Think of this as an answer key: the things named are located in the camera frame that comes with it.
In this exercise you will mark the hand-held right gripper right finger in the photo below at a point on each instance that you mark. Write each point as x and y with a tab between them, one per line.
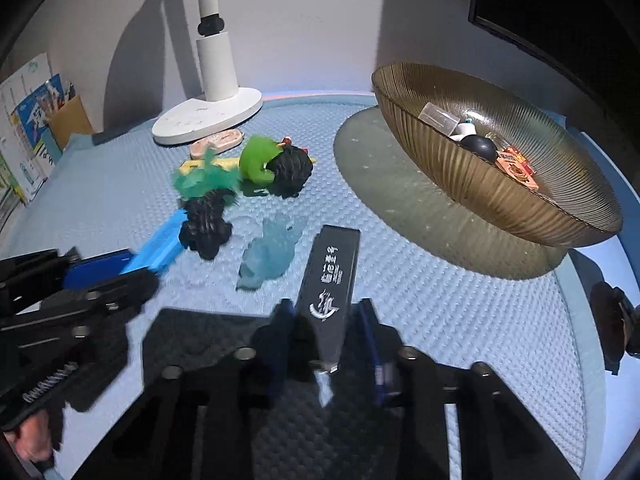
425	410

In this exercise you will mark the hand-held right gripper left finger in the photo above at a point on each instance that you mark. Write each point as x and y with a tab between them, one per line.
225	410

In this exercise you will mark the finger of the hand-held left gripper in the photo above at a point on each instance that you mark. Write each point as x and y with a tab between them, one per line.
115	292
97	270

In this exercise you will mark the blue lighter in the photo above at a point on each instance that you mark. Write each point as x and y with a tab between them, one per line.
157	250

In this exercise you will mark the black dragon figurine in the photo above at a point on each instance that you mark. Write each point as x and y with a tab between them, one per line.
205	227

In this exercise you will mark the teal translucent figurine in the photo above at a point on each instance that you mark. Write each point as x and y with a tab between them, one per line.
205	180

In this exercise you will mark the black lighter anchor print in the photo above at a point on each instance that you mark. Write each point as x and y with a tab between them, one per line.
330	285

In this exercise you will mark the light blue translucent figurine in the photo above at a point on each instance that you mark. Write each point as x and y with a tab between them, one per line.
270	255

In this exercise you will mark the yellow plastic item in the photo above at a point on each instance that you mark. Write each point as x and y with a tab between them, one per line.
225	164

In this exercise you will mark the black round spiky figurine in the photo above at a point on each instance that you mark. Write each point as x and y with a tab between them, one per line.
292	170

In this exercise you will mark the amber ribbed glass bowl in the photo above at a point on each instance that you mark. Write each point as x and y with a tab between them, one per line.
500	200

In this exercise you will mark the pink capybara card box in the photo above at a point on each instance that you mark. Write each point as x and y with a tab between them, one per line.
520	170

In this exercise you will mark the black-haired doll figurine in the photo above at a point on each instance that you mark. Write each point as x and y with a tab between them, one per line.
475	142

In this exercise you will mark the clear plastic box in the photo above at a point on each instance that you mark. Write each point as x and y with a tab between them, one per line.
439	117

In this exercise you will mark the person's left hand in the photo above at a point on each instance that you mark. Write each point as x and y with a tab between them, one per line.
32	435

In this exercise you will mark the light blue quilted mat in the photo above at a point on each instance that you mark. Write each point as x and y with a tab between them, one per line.
450	310

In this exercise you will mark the cardboard pen holder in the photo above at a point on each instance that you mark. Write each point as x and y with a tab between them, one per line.
70	122

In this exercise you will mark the row of books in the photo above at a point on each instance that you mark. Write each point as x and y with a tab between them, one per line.
22	125

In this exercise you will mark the bundle of pens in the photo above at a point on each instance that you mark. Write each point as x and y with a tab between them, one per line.
57	100

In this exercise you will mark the pink oval gadget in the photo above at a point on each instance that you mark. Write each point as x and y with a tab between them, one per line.
217	142

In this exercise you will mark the white desk lamp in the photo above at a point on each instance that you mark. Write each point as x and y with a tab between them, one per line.
215	75

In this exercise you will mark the dark monitor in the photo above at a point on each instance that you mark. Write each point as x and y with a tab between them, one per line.
565	15

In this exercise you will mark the black clamp mount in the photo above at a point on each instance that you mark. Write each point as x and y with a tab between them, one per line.
612	325

